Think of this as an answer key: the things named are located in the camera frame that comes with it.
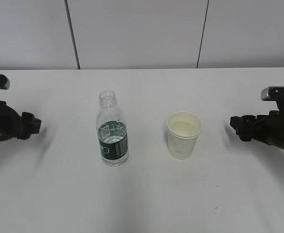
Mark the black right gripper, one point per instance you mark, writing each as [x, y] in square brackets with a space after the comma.
[245, 127]

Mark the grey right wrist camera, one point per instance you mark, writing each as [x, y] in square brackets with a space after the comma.
[274, 93]

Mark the white paper cup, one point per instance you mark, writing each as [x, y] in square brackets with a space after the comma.
[183, 130]

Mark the clear water bottle green label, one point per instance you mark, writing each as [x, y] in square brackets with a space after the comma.
[111, 130]

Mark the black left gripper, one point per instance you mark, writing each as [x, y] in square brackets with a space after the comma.
[29, 125]

